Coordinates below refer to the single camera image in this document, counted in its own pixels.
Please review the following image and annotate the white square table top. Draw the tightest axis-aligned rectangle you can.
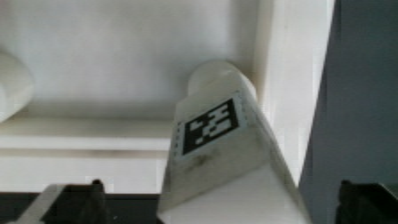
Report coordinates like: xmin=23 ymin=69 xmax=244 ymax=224
xmin=0 ymin=0 xmax=336 ymax=193

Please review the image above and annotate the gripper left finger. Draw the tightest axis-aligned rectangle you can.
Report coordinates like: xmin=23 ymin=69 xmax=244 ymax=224
xmin=14 ymin=179 xmax=110 ymax=224

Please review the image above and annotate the white table leg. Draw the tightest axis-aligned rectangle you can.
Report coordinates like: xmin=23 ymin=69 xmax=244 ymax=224
xmin=157 ymin=61 xmax=313 ymax=224

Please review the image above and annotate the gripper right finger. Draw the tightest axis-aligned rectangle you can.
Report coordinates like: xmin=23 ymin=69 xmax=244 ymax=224
xmin=334 ymin=180 xmax=398 ymax=224

